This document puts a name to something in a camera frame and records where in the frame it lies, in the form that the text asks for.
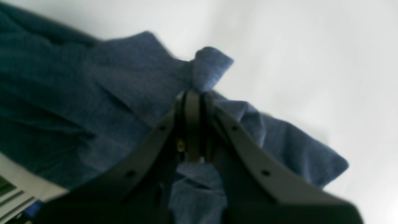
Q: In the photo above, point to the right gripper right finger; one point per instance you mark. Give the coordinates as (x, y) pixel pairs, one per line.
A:
(259, 189)

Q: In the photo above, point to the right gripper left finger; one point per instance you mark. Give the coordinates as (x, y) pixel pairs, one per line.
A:
(136, 190)

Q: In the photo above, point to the dark blue T-shirt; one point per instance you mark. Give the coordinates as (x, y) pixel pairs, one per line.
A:
(73, 106)

